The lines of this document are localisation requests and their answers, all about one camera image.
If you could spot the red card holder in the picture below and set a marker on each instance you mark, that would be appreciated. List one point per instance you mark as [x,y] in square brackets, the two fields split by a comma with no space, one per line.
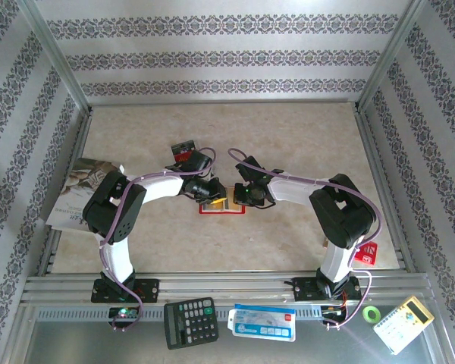
[220,209]

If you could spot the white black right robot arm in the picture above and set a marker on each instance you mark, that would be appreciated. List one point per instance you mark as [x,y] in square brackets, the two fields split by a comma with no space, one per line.
[292,189]

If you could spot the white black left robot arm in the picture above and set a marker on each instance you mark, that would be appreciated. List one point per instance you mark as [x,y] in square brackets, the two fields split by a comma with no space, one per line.
[163,187]

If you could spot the small dark red box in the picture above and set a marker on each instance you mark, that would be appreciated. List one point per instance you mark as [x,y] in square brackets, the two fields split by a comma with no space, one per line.
[182,149]

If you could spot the printed booklet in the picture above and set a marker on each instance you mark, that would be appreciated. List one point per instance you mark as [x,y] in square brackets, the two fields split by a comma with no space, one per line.
[79,178]

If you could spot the red box with white logo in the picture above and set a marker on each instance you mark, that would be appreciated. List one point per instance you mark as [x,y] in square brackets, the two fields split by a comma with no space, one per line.
[369,256]

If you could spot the blue white plastic pouch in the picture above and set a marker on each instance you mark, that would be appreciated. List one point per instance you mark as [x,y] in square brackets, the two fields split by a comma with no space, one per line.
[261,322]

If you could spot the black desk calculator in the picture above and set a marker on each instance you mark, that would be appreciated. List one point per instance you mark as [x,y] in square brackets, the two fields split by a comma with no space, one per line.
[191,322]

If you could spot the controller board with green light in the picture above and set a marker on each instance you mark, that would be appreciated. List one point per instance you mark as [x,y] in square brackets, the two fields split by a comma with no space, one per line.
[123,313]

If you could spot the green tape roll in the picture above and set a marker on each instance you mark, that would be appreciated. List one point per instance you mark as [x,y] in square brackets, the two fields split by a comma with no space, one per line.
[371,314]

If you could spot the perforated metal strip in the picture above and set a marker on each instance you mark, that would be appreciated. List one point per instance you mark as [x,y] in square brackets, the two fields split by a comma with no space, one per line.
[79,314]

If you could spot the yellow white calculator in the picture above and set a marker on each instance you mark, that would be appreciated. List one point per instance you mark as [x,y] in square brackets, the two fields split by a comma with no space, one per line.
[403,325]

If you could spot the long aluminium base rail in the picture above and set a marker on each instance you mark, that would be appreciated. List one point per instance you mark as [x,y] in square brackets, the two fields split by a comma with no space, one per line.
[231,282]

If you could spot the thin aluminium wall rail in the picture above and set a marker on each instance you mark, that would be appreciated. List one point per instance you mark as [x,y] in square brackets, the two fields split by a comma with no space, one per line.
[220,101]

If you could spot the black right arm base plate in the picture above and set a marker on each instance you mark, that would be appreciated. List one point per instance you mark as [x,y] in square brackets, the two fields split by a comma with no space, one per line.
[305,290]

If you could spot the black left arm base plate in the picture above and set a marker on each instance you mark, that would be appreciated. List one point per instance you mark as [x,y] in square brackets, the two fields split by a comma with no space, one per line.
[149,291]

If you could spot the aluminium side rail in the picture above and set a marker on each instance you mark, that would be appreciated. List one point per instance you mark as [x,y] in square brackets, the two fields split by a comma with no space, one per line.
[49,258]
[372,151]

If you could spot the aluminium corner post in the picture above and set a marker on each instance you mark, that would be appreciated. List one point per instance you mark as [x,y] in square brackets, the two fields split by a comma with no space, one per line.
[58,57]
[390,57]

